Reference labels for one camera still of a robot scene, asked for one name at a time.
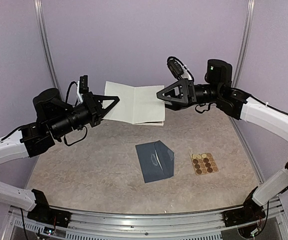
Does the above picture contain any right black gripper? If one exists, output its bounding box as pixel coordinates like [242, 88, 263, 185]
[153, 77, 222, 110]

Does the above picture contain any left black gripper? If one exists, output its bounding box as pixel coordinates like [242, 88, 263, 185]
[50, 91, 120, 139]

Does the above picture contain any beige letter with border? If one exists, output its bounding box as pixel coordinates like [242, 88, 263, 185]
[104, 81, 165, 126]

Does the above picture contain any blue paper envelope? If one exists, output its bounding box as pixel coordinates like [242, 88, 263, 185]
[135, 140, 174, 183]

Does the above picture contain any brown sticker sheet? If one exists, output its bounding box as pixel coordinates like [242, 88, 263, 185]
[190, 152, 219, 176]

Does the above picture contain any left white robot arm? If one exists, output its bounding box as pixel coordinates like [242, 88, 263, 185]
[0, 88, 119, 223]

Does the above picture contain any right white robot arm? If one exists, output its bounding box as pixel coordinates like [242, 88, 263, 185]
[157, 56, 288, 222]

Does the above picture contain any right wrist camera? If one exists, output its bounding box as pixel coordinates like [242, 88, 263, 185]
[167, 56, 194, 81]

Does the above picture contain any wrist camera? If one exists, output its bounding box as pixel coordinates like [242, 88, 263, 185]
[167, 56, 194, 81]
[76, 75, 89, 103]

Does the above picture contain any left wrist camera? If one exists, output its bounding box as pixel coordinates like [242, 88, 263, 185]
[76, 75, 89, 103]

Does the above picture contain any right aluminium frame post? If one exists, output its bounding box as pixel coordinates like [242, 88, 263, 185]
[232, 0, 256, 88]

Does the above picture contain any aluminium frame post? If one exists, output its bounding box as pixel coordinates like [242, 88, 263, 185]
[232, 0, 256, 88]
[33, 0, 64, 99]

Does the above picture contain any front aluminium rail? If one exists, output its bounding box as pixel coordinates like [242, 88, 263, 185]
[1, 199, 288, 240]

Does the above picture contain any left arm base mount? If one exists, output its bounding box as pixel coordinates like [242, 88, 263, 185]
[27, 189, 71, 228]

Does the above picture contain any left aluminium frame post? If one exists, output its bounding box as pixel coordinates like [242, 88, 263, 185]
[33, 0, 64, 99]

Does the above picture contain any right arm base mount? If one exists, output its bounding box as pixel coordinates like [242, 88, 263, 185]
[223, 187, 266, 227]

